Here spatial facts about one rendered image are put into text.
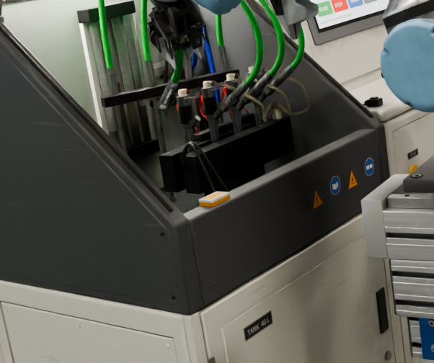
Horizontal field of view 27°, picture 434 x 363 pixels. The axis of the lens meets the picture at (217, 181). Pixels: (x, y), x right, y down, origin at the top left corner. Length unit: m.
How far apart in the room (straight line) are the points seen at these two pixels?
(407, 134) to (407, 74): 1.00
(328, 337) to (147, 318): 0.44
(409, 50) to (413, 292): 0.40
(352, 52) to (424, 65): 1.27
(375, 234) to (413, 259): 0.06
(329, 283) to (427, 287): 0.55
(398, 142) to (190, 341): 0.76
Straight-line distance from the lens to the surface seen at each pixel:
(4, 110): 1.72
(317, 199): 1.80
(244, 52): 2.14
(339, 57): 2.31
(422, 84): 1.11
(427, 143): 2.19
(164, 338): 1.60
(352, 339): 1.96
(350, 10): 2.40
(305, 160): 1.78
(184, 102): 1.86
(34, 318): 1.87
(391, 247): 1.33
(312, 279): 1.81
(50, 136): 1.64
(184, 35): 1.54
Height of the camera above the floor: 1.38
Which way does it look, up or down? 14 degrees down
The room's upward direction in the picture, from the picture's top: 9 degrees counter-clockwise
